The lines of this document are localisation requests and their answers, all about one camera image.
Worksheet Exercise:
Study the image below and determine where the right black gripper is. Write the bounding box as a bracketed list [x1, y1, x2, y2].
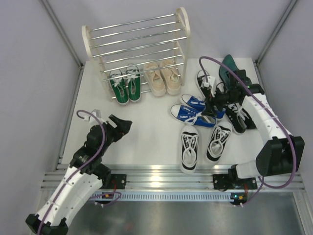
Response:
[201, 86, 238, 118]

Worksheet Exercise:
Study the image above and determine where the blue sneaker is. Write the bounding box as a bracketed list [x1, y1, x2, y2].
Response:
[180, 94, 225, 120]
[170, 104, 217, 128]

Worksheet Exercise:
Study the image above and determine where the green sneaker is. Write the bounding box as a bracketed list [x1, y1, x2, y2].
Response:
[125, 64, 141, 102]
[109, 70, 129, 105]

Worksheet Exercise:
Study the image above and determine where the beige lace sneaker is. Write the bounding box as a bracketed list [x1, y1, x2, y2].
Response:
[160, 59, 181, 95]
[144, 62, 166, 97]

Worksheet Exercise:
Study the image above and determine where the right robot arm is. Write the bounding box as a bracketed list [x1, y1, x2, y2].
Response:
[201, 70, 305, 189]

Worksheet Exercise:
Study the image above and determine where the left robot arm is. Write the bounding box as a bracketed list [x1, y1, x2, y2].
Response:
[25, 110, 132, 235]

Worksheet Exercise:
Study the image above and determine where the teal heel shoe upper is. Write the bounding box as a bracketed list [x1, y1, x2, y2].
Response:
[218, 54, 243, 86]

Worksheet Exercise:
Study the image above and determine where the teal heel shoe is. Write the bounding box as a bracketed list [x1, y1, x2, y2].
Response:
[218, 54, 243, 86]
[244, 113, 256, 130]

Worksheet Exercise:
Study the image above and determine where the teal heel shoe lower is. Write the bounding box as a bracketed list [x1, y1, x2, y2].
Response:
[244, 113, 256, 130]

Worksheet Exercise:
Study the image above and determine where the white metal shoe rack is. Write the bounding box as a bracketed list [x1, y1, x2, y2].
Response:
[82, 7, 191, 101]

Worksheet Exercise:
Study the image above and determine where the black sneaker upper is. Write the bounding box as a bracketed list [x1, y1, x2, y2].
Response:
[196, 70, 211, 96]

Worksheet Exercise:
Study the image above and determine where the black sneaker lower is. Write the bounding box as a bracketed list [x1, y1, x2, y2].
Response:
[225, 103, 246, 135]

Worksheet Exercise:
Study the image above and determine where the black white sneaker right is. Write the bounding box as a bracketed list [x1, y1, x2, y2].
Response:
[206, 121, 232, 165]

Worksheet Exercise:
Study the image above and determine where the black white sneaker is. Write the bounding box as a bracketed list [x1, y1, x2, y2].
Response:
[180, 125, 199, 174]
[206, 121, 232, 165]

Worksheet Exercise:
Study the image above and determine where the black white sneaker left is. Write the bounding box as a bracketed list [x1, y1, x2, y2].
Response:
[180, 125, 199, 174]

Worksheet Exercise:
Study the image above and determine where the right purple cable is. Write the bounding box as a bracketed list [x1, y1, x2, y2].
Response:
[199, 56, 300, 206]

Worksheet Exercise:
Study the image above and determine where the purple cable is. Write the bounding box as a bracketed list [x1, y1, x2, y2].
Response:
[199, 56, 300, 206]
[36, 109, 123, 235]

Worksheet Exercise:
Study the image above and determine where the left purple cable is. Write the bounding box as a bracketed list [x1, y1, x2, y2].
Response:
[36, 109, 123, 235]

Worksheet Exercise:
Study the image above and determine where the aluminium mounting rail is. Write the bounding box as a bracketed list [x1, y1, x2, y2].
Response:
[41, 164, 305, 192]

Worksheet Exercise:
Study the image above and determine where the perforated cable tray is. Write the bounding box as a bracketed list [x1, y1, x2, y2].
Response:
[89, 191, 238, 202]

